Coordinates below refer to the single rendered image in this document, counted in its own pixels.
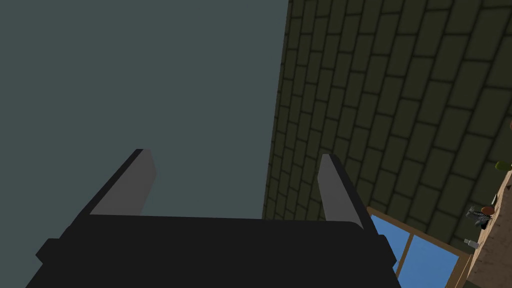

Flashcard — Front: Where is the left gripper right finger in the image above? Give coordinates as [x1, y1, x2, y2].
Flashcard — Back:
[317, 153, 379, 235]

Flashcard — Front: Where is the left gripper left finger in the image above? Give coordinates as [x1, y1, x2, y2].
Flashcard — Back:
[78, 148, 158, 217]

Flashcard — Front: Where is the wooden framed window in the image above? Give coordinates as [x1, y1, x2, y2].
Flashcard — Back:
[365, 206, 474, 288]

